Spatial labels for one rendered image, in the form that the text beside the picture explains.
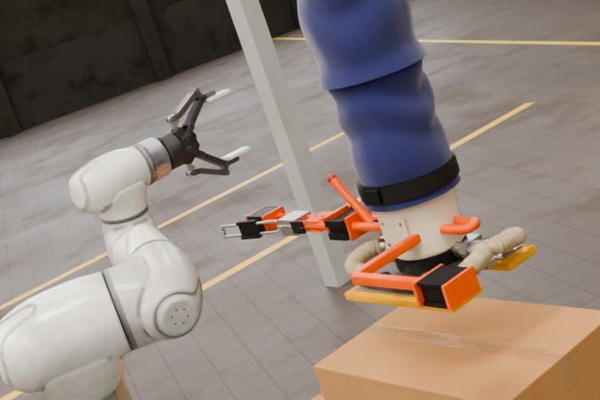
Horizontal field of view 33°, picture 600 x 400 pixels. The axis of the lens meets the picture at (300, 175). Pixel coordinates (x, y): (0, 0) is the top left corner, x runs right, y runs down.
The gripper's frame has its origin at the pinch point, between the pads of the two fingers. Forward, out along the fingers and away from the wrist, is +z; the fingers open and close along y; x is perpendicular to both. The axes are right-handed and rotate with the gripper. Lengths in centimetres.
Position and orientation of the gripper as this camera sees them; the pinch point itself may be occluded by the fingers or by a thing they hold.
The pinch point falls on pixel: (234, 120)
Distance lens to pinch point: 225.6
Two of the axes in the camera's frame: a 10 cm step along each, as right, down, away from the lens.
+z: 7.2, -3.9, 5.7
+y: 3.2, 9.2, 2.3
